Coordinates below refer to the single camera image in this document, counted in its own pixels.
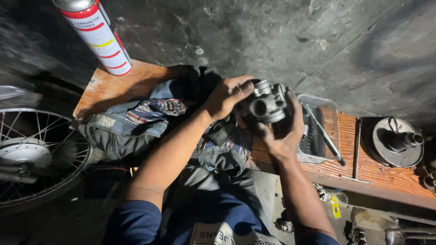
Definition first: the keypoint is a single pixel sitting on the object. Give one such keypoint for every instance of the person's right hand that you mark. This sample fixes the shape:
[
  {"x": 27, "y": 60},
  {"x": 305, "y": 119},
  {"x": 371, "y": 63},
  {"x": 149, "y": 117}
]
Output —
[{"x": 284, "y": 141}]

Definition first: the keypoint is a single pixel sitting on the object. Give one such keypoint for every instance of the person's left hand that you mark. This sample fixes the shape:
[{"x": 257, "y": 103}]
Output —
[{"x": 223, "y": 97}]

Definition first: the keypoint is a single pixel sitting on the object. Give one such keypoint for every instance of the person's left fingers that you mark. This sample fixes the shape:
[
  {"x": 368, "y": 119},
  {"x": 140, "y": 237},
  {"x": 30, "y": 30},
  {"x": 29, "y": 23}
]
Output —
[{"x": 243, "y": 85}]

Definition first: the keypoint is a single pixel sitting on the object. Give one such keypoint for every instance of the grey metal carburetor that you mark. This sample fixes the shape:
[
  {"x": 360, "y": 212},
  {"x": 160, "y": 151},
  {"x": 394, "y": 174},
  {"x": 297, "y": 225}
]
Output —
[{"x": 267, "y": 103}]

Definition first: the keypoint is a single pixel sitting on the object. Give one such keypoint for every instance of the black coil spring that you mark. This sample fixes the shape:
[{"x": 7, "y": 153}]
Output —
[{"x": 305, "y": 141}]

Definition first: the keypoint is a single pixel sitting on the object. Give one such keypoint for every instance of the clear plastic tray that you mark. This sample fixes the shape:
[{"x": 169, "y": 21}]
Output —
[{"x": 327, "y": 109}]

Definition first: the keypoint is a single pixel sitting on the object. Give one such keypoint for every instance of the pile of denim rags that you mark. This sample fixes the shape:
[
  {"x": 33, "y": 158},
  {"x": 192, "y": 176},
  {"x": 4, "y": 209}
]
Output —
[{"x": 143, "y": 122}]

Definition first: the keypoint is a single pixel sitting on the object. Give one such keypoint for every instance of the small metal engine part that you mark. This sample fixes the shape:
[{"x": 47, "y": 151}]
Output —
[
  {"x": 321, "y": 193},
  {"x": 285, "y": 226}
]

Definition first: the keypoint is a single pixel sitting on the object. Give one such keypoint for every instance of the person's navy blue shirt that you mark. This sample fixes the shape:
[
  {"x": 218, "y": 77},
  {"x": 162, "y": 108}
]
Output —
[{"x": 218, "y": 217}]

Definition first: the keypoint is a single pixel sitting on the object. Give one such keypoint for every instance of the white red spray can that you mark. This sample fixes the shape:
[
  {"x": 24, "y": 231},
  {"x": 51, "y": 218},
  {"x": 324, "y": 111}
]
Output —
[{"x": 97, "y": 34}]

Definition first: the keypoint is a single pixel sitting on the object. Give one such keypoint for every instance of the long wooden board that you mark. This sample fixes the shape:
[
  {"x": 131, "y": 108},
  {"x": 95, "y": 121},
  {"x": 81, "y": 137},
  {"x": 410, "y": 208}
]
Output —
[{"x": 371, "y": 173}]

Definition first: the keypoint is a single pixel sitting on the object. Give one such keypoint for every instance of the grey clutch pulley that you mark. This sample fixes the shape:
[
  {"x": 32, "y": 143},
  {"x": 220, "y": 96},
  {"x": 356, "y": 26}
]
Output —
[{"x": 397, "y": 143}]

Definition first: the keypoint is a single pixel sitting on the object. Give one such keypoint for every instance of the black metal engine part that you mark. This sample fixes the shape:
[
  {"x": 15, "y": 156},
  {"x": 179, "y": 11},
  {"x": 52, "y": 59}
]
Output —
[{"x": 356, "y": 234}]

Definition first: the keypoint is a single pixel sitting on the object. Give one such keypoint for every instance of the metal pipes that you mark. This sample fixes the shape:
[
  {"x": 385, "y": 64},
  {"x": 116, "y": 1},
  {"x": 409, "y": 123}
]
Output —
[{"x": 408, "y": 231}]

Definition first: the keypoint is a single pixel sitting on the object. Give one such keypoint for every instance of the spoked motorcycle wheel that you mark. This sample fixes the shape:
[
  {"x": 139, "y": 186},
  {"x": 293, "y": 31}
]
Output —
[{"x": 27, "y": 156}]

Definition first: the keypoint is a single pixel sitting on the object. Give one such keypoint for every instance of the silver motorcycle fender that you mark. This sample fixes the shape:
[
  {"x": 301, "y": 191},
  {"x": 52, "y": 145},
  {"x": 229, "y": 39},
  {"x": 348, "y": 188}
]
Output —
[{"x": 12, "y": 92}]

